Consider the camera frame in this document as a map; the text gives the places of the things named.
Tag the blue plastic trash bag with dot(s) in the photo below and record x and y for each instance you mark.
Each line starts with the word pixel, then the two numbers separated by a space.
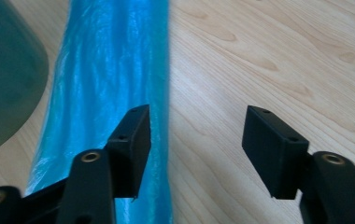
pixel 110 71

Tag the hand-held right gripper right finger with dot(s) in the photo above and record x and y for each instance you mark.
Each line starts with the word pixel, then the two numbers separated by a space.
pixel 275 155

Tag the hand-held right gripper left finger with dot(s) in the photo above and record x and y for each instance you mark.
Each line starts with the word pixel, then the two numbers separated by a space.
pixel 130 149

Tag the green ribbed trash bin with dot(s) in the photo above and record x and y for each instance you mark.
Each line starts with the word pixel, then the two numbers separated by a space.
pixel 7 71

